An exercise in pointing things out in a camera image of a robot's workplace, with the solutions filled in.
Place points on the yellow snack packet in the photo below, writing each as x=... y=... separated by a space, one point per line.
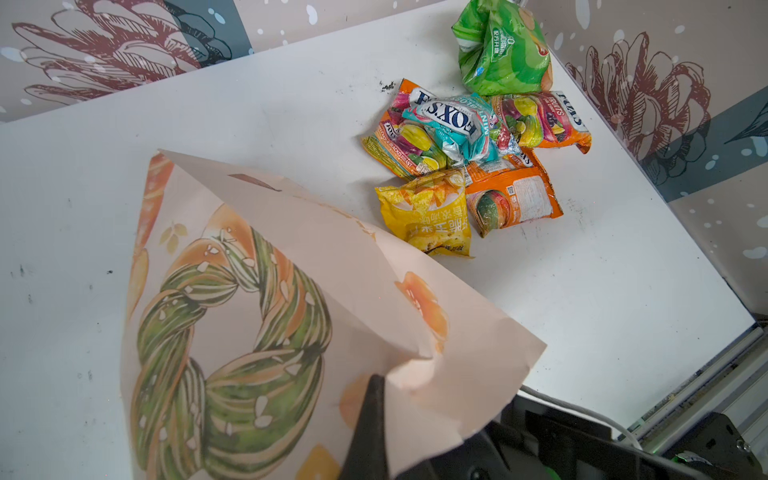
x=430 y=213

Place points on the printed paper bag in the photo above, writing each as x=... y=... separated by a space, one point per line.
x=256 y=316

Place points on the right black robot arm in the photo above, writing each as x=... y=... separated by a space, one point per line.
x=535 y=441

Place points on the green snack packet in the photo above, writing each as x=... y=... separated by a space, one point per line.
x=502 y=49

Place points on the orange Fox's candy packet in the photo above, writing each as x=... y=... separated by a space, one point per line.
x=509 y=191

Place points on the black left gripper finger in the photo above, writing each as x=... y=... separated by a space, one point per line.
x=367 y=458

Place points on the teal snack packet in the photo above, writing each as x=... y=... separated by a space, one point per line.
x=464 y=127

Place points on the Fox's fruits candy packet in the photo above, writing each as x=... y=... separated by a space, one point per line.
x=404 y=148

